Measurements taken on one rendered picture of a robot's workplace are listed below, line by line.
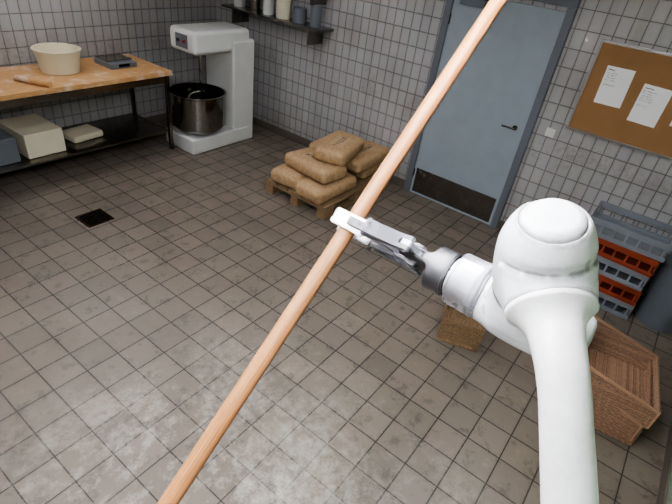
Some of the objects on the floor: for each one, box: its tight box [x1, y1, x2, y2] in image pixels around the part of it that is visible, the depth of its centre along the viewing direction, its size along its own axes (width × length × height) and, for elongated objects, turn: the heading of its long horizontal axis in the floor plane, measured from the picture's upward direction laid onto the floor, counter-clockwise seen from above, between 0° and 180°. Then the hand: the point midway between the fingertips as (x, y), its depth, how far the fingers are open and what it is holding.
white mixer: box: [166, 21, 254, 155], centre depth 560 cm, size 100×66×132 cm, turn 132°
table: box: [0, 54, 174, 174], centre depth 480 cm, size 220×80×90 cm, turn 132°
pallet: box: [266, 172, 388, 220], centre depth 524 cm, size 120×80×14 cm, turn 132°
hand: (352, 225), depth 85 cm, fingers closed on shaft, 3 cm apart
